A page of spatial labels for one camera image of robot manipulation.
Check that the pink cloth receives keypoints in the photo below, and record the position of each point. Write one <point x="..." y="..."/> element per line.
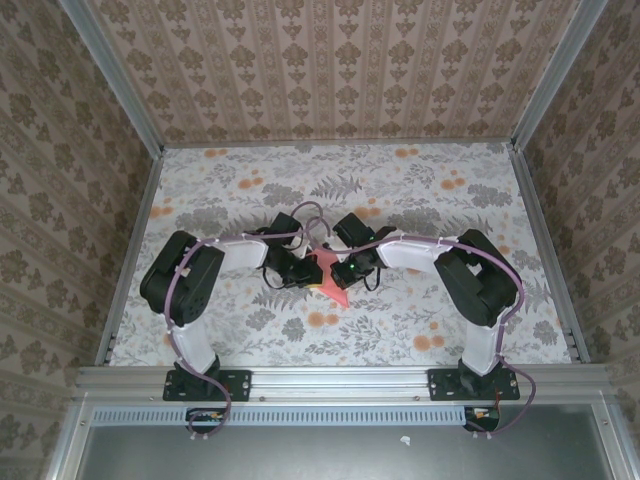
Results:
<point x="337" y="295"/>

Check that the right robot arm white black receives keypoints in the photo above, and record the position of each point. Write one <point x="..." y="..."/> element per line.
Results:
<point x="405" y="252"/>

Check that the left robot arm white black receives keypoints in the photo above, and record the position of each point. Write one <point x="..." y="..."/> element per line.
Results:
<point x="245" y="255"/>

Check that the grey metal sheet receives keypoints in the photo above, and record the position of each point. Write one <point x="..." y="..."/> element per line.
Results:
<point x="300" y="455"/>

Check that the floral patterned table cover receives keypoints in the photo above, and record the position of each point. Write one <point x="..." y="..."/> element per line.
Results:
<point x="320" y="340"/>

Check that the small white paper scrap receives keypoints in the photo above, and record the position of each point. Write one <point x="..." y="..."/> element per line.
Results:
<point x="405" y="440"/>

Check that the long aluminium frame beam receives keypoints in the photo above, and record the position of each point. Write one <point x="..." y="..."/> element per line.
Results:
<point x="340" y="382"/>

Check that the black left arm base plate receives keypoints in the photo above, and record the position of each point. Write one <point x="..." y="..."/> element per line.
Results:
<point x="240" y="385"/>

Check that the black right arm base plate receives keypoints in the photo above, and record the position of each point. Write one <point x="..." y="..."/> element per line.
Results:
<point x="440" y="385"/>

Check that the aluminium side rail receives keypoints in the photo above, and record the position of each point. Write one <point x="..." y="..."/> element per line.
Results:
<point x="547" y="250"/>
<point x="132" y="250"/>

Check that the slanted aluminium frame post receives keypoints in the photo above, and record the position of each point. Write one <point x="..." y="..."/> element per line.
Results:
<point x="555" y="75"/>
<point x="115" y="75"/>

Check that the aluminium frame around metal sheet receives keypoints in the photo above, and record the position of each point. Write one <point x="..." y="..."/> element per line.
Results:
<point x="65" y="450"/>

